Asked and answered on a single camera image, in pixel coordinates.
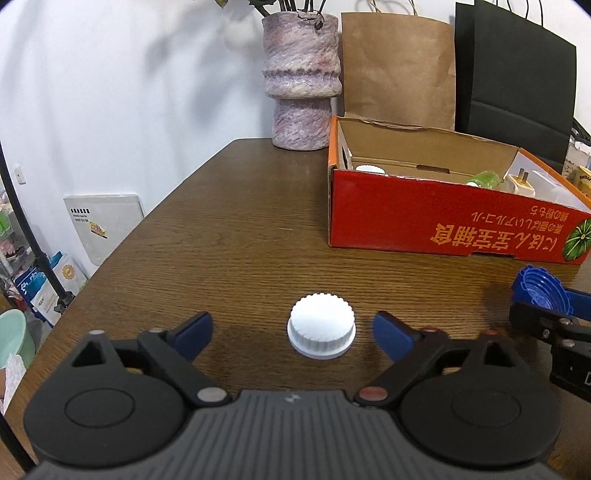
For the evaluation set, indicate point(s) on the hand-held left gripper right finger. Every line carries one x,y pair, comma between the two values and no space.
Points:
392,334

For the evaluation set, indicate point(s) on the blue ribbed jar lid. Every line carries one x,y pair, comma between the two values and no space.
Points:
540,288

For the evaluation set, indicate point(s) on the green spray bottle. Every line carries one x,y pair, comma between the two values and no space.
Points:
485,179

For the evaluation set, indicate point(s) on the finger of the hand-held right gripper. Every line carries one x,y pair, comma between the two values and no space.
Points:
531,318
581,302

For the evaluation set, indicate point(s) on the red cardboard box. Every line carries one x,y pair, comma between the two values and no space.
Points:
392,217

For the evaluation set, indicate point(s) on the yellow bear mug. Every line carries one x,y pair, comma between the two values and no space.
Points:
585,182

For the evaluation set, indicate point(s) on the dried rose bouquet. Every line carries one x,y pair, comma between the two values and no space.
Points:
288,4

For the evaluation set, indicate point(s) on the black paper bag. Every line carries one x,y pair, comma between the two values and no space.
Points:
512,92

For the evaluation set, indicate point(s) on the white ribbed bottle cap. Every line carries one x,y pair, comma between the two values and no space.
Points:
369,169
321,323

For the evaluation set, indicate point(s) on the white wall switch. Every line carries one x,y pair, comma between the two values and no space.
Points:
19,175

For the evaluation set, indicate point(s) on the pale green bin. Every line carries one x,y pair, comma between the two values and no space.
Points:
14,332

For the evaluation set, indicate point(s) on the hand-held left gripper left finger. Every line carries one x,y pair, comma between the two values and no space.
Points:
191,334

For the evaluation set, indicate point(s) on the purple marbled ceramic vase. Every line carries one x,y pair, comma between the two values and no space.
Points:
300,69

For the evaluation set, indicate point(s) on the white plug charger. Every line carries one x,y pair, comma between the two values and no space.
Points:
519,187

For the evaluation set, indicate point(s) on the blue and white packages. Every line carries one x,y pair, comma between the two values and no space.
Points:
37,290

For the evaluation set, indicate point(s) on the clear jar of oats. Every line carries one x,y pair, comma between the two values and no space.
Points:
572,161

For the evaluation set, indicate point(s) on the black plastic object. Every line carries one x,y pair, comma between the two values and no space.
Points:
582,134

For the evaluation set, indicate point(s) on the brown paper bag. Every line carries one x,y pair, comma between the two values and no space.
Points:
397,69

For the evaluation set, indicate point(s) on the white flat carton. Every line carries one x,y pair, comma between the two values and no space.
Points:
111,221

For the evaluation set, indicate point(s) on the black lamp stand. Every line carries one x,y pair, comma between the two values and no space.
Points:
63,302

